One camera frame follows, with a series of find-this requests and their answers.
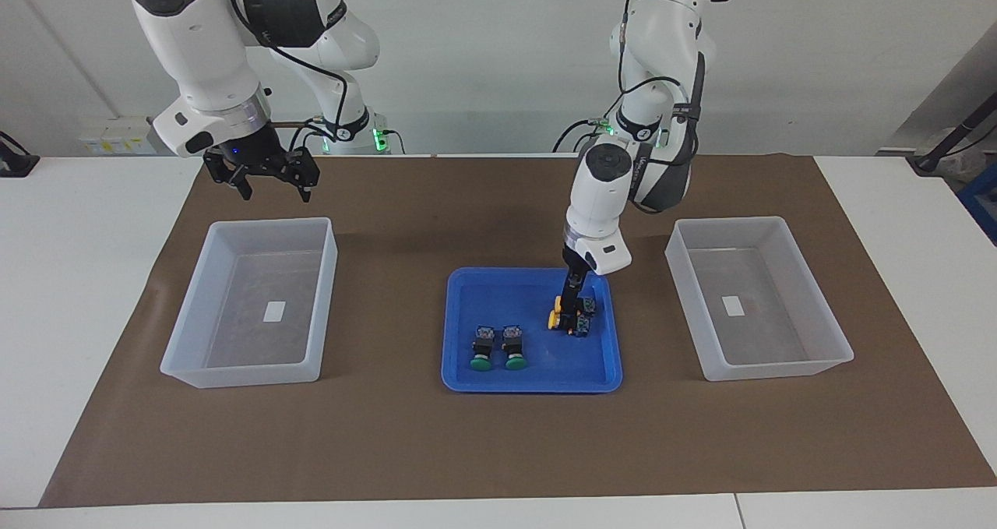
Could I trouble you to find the yellow push button switch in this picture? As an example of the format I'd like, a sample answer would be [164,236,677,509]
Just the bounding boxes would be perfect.
[547,311,591,338]
[553,294,599,317]

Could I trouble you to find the green push button switch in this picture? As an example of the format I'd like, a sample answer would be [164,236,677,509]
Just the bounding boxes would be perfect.
[470,325,497,372]
[501,325,529,371]

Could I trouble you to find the blue plastic tray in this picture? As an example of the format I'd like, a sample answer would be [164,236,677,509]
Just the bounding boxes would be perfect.
[441,267,624,394]

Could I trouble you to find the brown paper table mat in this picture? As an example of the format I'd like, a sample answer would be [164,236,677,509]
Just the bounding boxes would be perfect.
[39,153,997,509]

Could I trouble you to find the translucent white plastic box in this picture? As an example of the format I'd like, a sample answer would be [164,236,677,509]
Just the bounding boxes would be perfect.
[160,217,339,390]
[664,216,855,383]

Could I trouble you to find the black stand pole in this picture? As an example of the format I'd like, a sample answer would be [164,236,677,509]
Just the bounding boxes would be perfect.
[907,93,997,175]

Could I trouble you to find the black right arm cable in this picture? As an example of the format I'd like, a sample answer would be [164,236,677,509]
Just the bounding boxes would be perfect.
[230,0,351,156]

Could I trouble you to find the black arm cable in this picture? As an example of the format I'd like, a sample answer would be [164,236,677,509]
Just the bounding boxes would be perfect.
[230,0,351,156]
[619,0,702,214]

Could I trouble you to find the black right base cables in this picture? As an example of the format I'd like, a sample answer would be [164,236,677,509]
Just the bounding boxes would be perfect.
[288,120,406,156]

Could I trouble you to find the black base cables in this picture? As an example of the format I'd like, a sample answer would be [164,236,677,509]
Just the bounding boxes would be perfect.
[551,112,616,153]
[288,120,406,156]

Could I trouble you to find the white wall socket box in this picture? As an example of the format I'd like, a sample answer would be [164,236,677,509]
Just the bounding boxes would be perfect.
[78,116,157,156]

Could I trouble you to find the black left base cables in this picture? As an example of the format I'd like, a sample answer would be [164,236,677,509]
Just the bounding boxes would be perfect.
[551,112,616,153]

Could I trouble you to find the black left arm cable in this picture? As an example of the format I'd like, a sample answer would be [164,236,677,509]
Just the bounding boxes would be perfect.
[619,0,702,214]

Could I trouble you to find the black clamp mount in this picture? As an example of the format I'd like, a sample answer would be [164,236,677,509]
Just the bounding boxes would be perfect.
[0,130,40,178]

